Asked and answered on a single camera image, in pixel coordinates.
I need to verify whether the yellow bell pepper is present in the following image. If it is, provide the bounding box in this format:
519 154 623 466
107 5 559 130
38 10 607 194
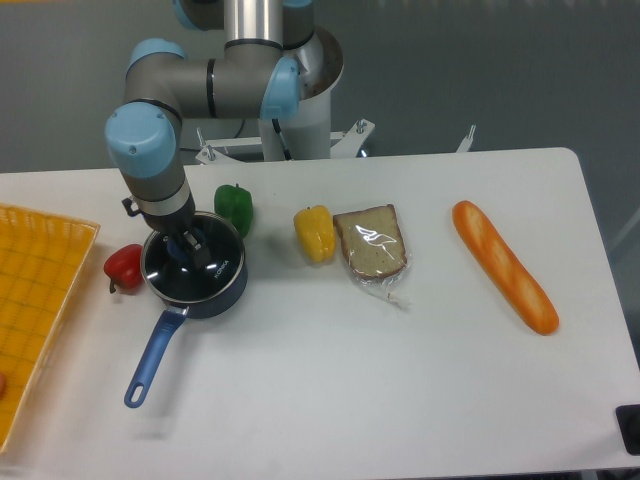
293 205 336 263

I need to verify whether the black corner device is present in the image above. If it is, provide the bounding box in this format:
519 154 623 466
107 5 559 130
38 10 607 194
615 404 640 456

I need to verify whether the dark blue saucepan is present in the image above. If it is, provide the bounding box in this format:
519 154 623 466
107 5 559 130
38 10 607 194
123 211 250 409

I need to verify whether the wrapped brown bread slice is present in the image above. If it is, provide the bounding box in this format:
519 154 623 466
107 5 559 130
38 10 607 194
333 204 410 310

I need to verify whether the red bell pepper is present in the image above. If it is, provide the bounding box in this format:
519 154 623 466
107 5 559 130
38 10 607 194
103 244 143 294

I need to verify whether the orange baguette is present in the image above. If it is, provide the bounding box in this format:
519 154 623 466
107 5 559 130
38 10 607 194
452 200 560 336

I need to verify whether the glass lid blue knob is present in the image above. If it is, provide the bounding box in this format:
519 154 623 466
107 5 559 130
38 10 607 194
141 212 246 304

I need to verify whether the green bell pepper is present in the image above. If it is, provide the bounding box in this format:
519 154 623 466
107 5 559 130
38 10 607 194
213 184 254 238

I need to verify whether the yellow plastic basket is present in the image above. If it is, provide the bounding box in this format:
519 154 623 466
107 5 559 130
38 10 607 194
1 204 100 453

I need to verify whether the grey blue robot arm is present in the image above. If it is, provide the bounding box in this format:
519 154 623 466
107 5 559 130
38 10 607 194
104 1 315 267

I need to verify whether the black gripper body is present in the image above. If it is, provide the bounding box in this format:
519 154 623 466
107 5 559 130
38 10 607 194
122 197 198 245

